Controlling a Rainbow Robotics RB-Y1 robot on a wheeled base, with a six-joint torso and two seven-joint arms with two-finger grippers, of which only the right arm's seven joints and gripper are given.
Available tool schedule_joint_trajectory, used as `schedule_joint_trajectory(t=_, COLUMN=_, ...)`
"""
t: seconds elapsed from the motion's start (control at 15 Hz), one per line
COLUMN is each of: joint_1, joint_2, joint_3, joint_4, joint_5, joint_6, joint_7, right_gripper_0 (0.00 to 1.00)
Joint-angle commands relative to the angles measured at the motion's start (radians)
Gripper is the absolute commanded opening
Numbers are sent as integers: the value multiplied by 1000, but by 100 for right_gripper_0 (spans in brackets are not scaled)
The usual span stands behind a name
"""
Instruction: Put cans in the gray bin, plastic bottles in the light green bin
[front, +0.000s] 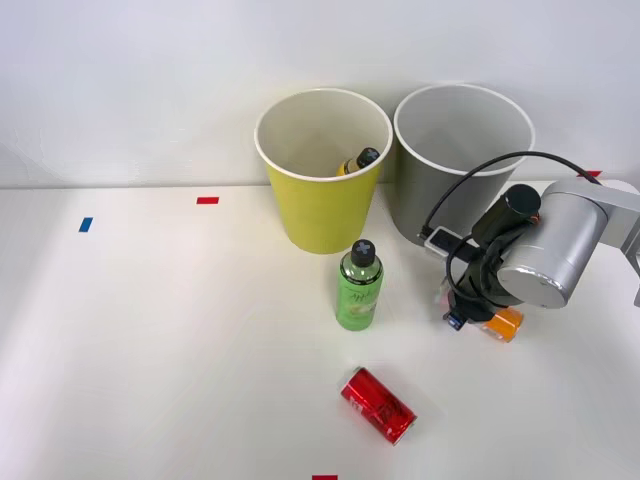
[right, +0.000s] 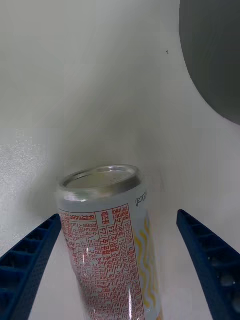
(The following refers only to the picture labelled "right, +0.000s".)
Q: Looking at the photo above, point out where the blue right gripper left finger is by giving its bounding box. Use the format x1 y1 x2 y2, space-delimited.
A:
0 213 62 320

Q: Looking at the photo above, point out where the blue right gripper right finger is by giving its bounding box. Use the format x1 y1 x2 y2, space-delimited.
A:
176 209 240 320

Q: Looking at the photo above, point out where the white can with red print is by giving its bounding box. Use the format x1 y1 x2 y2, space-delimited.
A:
56 164 164 320

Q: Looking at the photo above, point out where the grey plastic waste bin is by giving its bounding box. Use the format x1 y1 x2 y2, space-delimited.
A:
178 0 240 126

